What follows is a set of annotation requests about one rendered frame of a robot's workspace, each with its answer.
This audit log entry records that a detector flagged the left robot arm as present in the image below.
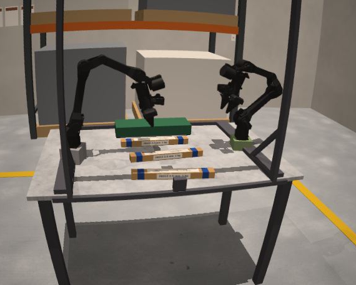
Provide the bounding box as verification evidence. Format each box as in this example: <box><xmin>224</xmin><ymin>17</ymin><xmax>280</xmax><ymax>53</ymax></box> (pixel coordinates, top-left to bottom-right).
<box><xmin>66</xmin><ymin>54</ymin><xmax>165</xmax><ymax>149</ymax></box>

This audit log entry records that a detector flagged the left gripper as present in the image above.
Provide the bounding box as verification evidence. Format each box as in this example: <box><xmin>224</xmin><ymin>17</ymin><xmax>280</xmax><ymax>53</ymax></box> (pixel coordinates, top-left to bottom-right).
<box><xmin>138</xmin><ymin>93</ymin><xmax>157</xmax><ymax>127</ymax></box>

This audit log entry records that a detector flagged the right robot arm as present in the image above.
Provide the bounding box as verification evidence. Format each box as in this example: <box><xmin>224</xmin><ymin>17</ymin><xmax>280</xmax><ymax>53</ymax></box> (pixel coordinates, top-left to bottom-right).
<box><xmin>217</xmin><ymin>59</ymin><xmax>283</xmax><ymax>140</ymax></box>

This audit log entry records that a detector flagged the brown rectangular pack with blue band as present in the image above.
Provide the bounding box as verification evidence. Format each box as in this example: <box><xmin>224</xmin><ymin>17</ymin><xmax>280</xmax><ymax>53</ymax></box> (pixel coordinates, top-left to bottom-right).
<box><xmin>129</xmin><ymin>147</ymin><xmax>203</xmax><ymax>163</ymax></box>

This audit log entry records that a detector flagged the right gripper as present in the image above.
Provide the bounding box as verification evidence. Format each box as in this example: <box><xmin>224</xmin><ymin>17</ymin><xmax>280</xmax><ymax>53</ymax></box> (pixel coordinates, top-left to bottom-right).
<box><xmin>220</xmin><ymin>81</ymin><xmax>244</xmax><ymax>114</ymax></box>

